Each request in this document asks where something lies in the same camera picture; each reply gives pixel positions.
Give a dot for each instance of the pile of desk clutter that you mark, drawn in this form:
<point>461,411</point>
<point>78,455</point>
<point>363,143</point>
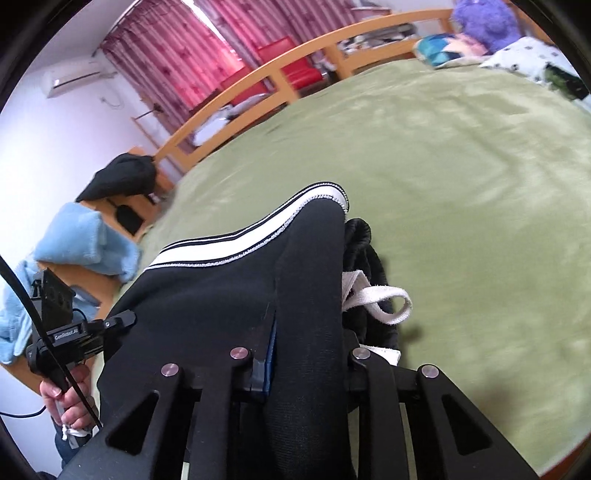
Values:
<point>374,37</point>

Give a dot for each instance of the wooden bed frame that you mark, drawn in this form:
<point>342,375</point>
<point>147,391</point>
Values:
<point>282,79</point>

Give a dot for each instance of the white patterned pillow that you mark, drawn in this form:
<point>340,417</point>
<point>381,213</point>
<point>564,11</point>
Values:
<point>517,57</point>

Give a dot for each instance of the teal printed pillow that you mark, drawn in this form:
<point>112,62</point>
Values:
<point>443,50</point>

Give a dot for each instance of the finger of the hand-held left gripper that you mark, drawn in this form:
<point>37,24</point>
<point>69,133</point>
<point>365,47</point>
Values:
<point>121,319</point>

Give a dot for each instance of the green bed blanket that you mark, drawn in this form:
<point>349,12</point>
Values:
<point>461,184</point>

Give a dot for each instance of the black pants with white stripe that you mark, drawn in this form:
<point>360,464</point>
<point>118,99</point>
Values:
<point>231,295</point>

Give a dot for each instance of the white air conditioner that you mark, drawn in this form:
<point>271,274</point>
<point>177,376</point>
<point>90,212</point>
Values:
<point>76,76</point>

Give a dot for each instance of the light blue fleece cloth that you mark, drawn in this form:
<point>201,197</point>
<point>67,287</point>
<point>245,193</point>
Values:
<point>14,323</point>

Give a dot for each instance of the red chair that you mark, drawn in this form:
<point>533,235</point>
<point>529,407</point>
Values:
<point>244,87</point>
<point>291,62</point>

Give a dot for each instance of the person's left hand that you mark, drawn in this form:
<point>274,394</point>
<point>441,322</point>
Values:
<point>76,406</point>

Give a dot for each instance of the white cloth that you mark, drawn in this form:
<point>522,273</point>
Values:
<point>212,124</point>

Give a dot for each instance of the purple plush toy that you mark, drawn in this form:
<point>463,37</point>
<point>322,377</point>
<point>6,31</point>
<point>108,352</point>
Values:
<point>487,23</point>

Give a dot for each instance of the dark flat object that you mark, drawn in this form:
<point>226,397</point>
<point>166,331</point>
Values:
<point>568,83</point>

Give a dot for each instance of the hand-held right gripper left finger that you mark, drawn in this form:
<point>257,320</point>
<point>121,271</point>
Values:
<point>267,381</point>

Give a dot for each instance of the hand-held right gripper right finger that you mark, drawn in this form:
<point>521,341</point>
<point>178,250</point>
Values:
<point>369,369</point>

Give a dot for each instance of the black jacket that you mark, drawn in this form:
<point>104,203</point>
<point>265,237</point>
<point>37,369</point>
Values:
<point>117,177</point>

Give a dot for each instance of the pink patterned curtain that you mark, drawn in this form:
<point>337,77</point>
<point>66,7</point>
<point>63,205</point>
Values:
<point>175,55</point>

